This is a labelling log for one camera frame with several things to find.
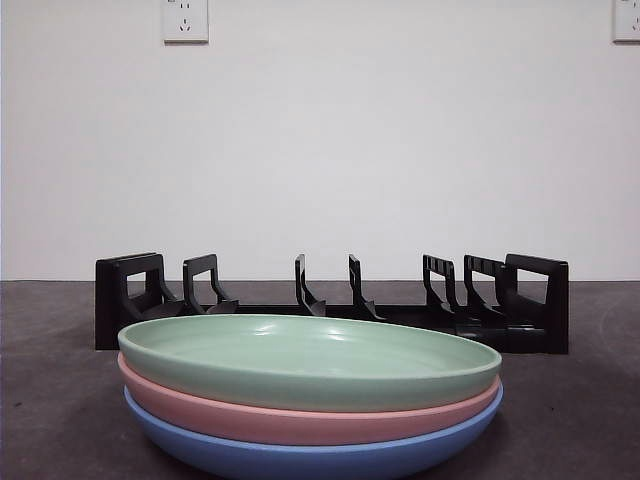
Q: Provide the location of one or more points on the white wall socket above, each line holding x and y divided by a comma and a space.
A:
186, 22
627, 22

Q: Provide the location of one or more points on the green round plate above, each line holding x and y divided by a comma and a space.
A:
310, 360

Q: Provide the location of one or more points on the black plastic dish rack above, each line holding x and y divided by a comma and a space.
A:
107, 300

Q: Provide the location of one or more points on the blue round plate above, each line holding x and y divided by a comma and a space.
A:
310, 457

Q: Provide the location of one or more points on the pink round plate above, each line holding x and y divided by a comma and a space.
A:
300, 425

